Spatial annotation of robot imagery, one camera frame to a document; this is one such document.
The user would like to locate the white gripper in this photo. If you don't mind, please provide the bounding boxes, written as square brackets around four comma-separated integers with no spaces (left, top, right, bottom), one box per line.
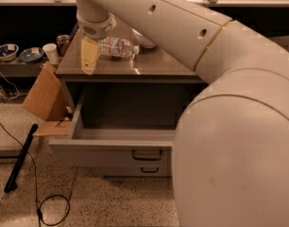
[76,12,116,75]

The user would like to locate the lower drawer front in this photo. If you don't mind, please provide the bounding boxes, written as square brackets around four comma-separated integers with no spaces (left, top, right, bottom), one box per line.
[95,166,172,177]

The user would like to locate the white paper cup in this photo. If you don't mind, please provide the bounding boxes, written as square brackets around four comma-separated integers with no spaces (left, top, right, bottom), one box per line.
[42,44,59,64]

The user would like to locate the blue bowl left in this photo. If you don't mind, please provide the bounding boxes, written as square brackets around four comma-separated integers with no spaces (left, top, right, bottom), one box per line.
[0,44,19,61]

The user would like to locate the glass jar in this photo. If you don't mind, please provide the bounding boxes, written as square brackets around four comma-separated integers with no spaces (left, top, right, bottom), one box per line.
[57,35,70,56]

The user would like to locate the blue bowl right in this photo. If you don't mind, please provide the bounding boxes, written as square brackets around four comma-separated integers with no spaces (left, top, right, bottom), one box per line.
[19,47,43,63]

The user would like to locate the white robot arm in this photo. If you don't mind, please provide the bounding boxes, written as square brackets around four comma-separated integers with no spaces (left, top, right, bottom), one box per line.
[76,0,289,227]

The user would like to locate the brown cardboard box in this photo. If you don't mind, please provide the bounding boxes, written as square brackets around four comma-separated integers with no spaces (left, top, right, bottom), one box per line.
[23,62,71,136]

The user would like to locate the white cables at left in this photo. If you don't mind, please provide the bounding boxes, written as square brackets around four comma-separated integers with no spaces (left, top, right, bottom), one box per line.
[0,58,21,102]

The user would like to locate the grey drawer cabinet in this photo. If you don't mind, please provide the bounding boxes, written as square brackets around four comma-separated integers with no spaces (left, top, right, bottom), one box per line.
[56,29,204,111]

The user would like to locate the clear plastic water bottle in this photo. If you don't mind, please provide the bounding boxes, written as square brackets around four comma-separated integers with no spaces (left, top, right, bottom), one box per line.
[98,37,140,60]

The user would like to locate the blue bowl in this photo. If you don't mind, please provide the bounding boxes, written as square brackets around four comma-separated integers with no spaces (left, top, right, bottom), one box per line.
[0,44,19,61]
[19,47,43,63]

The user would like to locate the black floor cable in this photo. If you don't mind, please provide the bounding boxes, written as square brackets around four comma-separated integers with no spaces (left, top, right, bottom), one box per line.
[0,113,72,227]

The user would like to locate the open top drawer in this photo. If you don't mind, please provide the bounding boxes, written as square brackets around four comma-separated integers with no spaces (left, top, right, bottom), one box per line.
[48,82,196,169]

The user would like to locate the black stand leg left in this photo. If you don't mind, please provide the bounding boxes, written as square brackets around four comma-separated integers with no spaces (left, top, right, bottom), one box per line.
[4,124,38,193]

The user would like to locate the white bowl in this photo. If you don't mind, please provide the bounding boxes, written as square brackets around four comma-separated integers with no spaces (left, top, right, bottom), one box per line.
[132,29,156,48]

